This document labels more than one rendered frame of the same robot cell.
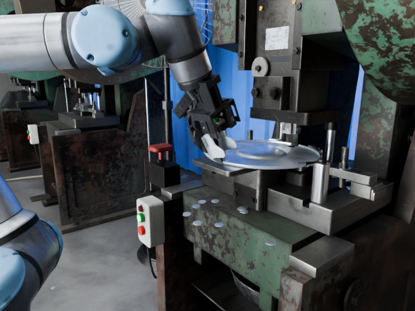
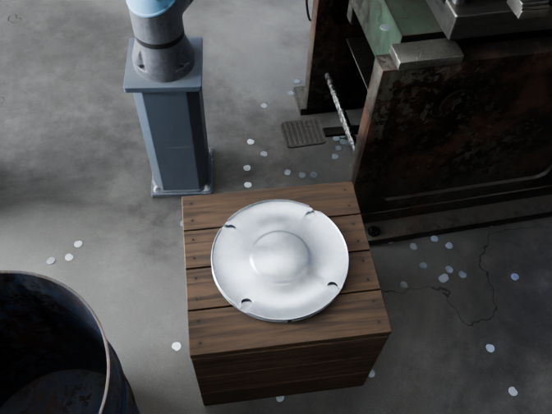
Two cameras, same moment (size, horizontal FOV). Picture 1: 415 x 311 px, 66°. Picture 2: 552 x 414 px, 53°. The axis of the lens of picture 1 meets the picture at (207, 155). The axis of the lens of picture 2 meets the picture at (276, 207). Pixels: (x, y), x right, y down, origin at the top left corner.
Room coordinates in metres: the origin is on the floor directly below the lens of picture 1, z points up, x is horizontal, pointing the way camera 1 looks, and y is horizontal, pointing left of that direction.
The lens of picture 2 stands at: (-0.39, -0.35, 1.40)
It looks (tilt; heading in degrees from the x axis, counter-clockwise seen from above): 55 degrees down; 25
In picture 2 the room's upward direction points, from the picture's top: 3 degrees clockwise
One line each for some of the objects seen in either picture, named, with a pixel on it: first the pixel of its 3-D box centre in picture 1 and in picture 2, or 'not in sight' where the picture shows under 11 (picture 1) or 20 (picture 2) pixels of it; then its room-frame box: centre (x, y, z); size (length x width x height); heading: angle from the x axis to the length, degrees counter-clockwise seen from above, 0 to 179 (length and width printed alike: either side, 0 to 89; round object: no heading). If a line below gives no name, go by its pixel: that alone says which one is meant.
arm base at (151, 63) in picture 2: not in sight; (161, 44); (0.46, 0.36, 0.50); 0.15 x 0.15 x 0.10
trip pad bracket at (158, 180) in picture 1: (165, 189); not in sight; (0.99, 0.14, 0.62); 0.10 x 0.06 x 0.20; 39
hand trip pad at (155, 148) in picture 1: (160, 156); not in sight; (1.00, 0.15, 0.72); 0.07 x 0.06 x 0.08; 129
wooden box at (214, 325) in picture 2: not in sight; (276, 294); (0.14, -0.12, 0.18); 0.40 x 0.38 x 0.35; 125
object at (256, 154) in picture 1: (260, 152); not in sight; (0.81, -0.14, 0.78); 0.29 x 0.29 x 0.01
